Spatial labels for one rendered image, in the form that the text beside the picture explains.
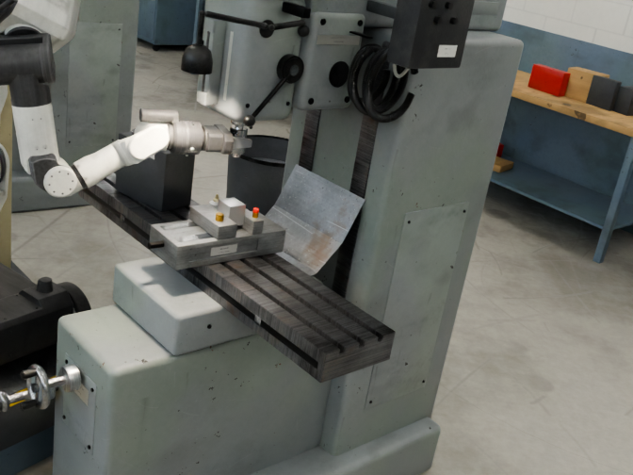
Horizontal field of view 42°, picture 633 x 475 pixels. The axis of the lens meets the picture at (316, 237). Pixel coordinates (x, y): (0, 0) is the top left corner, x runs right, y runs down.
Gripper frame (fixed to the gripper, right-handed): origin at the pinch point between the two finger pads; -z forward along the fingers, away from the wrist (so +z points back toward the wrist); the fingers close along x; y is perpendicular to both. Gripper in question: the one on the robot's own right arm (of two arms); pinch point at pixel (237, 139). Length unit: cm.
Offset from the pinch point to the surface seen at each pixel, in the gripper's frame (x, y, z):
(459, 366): 60, 122, -143
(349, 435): -9, 97, -49
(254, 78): -11.0, -19.2, 1.7
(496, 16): 15, -38, -84
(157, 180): 27.9, 22.4, 13.1
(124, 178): 41, 27, 20
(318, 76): -7.0, -20.1, -17.3
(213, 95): -5.2, -12.8, 9.9
